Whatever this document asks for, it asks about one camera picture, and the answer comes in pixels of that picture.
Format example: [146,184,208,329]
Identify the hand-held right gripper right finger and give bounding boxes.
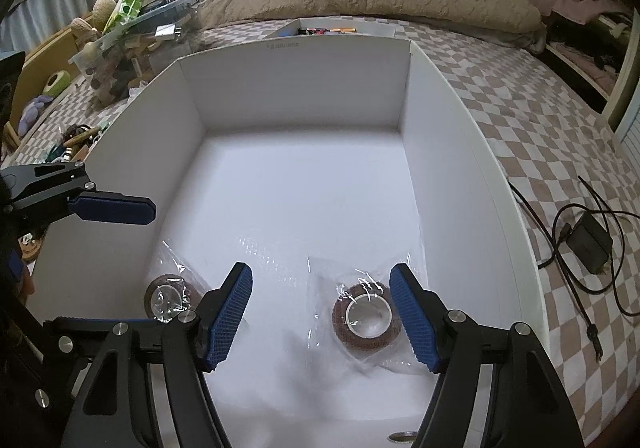
[389,263,586,448]

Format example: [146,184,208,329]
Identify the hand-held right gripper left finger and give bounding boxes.
[62,262,253,448]

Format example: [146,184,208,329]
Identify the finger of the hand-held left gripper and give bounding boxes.
[0,161,157,225]
[42,315,118,364]

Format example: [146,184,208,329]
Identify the brown tape roll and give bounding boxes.
[306,255,426,376]
[144,241,213,324]

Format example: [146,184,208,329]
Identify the large white box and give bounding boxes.
[27,39,551,448]

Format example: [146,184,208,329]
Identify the clear plastic storage container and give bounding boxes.
[67,0,206,104]

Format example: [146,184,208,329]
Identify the wooden stick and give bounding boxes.
[64,129,104,147]

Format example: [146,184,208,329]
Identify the purple plush toy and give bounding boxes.
[17,96,53,135]

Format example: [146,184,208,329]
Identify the green tape roll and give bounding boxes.
[42,70,72,96]

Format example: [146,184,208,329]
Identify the wooden headboard shelf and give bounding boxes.
[0,13,108,154]

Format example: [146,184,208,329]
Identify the beige plush toy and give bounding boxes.
[70,0,118,74]

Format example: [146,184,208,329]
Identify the black power adapter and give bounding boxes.
[570,213,614,275]

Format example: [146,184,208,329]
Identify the checkered bed sheet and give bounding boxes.
[0,13,640,448]

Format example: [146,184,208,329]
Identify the shallow white tray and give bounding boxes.
[262,17,398,42]

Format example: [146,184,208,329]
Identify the dark clothes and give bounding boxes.
[547,13,626,79]

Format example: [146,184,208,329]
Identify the black power cord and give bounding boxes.
[507,181,604,362]

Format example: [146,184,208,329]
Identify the black adapter cable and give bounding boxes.
[552,175,640,318]

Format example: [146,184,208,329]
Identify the wall closet shelf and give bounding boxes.
[512,0,637,115]

